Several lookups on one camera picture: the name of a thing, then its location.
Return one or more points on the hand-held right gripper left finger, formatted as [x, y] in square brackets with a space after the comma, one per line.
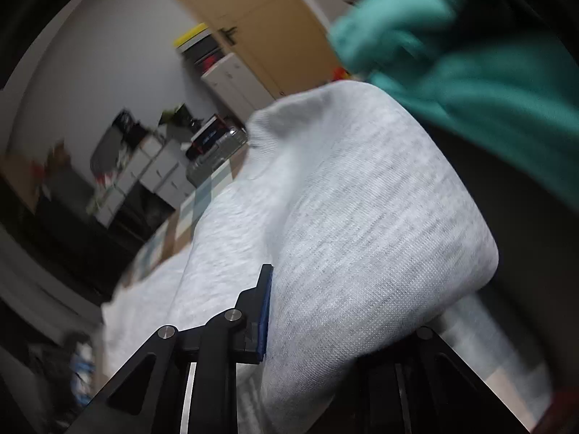
[262, 321]

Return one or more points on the white drawer cabinet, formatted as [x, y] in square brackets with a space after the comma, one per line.
[135, 176]

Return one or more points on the grey box with red print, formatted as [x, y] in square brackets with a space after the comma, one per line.
[210, 61]

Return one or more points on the grey curved chair back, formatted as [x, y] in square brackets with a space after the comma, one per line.
[106, 149]

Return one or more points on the teal garment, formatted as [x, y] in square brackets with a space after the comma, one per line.
[475, 77]

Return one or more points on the yellow lid shoe box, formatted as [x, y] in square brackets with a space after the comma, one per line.
[190, 36]

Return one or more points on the black shoe box red stripe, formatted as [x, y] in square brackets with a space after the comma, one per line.
[206, 138]

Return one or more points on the checkered blanket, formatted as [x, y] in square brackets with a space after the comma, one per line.
[190, 217]

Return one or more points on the heather grey sweatshirt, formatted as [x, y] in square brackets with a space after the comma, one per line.
[343, 217]

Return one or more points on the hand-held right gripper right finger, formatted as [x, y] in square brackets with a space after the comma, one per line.
[434, 370]

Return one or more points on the white suitcase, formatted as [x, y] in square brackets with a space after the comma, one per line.
[235, 81]

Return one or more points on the wooden door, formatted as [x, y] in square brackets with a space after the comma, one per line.
[253, 9]

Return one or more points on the dark cabinet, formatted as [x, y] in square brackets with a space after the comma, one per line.
[68, 235]

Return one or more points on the tall black box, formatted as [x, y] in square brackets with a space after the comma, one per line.
[129, 126]

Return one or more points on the dark wrapped bouquet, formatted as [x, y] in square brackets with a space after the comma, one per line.
[174, 117]

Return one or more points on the cardboard box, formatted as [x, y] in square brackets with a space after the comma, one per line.
[56, 153]

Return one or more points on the silver suitcase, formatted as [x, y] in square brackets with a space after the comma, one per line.
[212, 158]

